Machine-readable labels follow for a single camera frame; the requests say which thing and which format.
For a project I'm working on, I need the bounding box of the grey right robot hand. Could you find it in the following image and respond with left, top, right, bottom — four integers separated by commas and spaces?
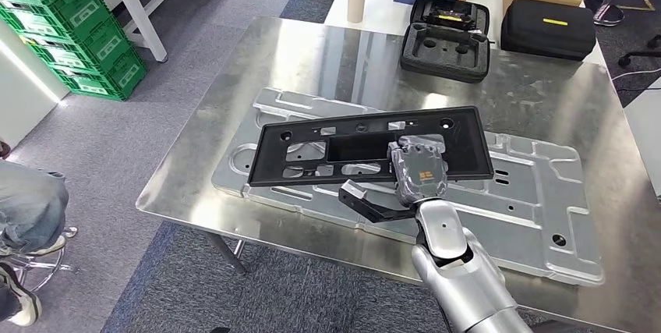
387, 134, 449, 207

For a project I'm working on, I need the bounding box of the black plastic frame panel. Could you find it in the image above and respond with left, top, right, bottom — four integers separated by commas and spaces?
246, 105, 495, 188

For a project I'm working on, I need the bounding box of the stainless steel workbench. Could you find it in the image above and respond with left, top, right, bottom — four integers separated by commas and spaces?
135, 16, 661, 333

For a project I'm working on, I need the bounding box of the open black foam case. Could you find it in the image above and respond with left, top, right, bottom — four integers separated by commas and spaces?
400, 0, 492, 83

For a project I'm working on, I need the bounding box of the black case with yellow label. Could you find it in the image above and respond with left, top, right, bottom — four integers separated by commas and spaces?
500, 0, 597, 62

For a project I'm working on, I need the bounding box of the stamped silver metal plate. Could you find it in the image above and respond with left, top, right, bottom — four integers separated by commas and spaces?
211, 87, 605, 288

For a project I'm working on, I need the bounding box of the black office chair base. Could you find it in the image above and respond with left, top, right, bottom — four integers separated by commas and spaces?
617, 34, 661, 68

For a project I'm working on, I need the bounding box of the grey table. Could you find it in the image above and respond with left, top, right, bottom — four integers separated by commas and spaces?
622, 77, 661, 203

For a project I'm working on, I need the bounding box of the chrome stool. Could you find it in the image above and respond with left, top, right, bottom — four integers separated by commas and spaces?
5, 226, 80, 293

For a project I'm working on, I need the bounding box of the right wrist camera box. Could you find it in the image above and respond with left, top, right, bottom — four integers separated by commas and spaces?
338, 179, 417, 224

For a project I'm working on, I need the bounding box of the white cable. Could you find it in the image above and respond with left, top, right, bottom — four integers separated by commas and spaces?
611, 66, 661, 82

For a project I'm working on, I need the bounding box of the white frame table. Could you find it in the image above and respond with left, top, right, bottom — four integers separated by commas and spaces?
77, 0, 239, 63

